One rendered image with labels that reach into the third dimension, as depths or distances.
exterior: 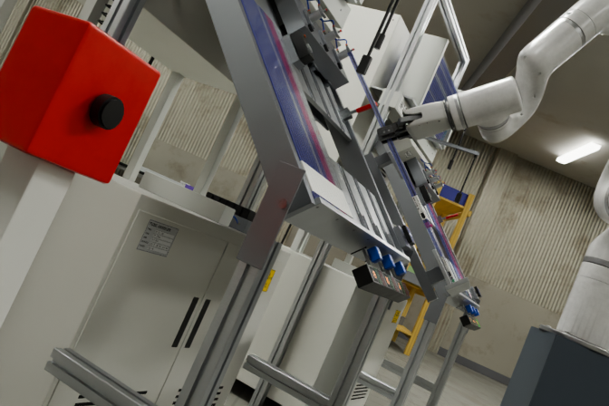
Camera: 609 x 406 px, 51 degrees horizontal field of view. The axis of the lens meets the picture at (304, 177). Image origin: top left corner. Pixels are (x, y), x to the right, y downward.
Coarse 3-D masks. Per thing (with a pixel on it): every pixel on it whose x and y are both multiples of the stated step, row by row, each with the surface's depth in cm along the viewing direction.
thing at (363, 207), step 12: (336, 168) 140; (348, 180) 146; (348, 192) 140; (360, 192) 153; (348, 204) 134; (360, 204) 146; (372, 204) 160; (360, 216) 137; (372, 216) 154; (372, 228) 147; (384, 228) 160; (384, 240) 154
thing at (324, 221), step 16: (320, 208) 106; (336, 208) 111; (304, 224) 110; (320, 224) 113; (336, 224) 116; (352, 224) 119; (336, 240) 125; (352, 240) 128; (368, 240) 132; (400, 256) 154
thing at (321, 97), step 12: (264, 0) 150; (276, 24) 151; (300, 72) 151; (312, 72) 167; (312, 84) 159; (312, 96) 150; (324, 96) 169; (312, 108) 168; (324, 108) 160; (336, 108) 178; (324, 120) 178; (336, 120) 169; (348, 132) 178
